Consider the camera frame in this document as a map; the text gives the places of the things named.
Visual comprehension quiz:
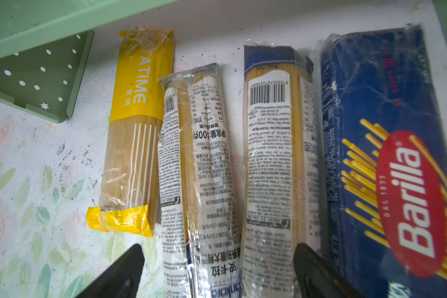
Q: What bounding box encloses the yellow spaghetti bag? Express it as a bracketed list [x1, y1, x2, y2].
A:
[86, 26, 175, 237]

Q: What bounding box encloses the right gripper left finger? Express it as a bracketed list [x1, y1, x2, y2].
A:
[77, 243, 145, 298]

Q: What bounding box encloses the blue-ended spaghetti bag, right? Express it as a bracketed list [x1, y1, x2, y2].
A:
[242, 45, 321, 298]

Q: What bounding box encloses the blue-ended spaghetti bag, left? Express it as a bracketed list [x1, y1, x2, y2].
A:
[158, 63, 242, 298]

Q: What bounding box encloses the blue-ended spaghetti bag,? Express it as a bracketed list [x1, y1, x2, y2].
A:
[158, 63, 242, 298]
[242, 45, 321, 298]

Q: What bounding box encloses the blue Barilla spaghetti box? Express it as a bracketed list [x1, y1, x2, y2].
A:
[320, 25, 447, 298]

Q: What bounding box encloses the light green wooden shelf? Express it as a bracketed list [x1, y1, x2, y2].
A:
[0, 1, 166, 123]

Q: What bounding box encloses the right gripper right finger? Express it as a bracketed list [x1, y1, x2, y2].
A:
[294, 243, 363, 298]

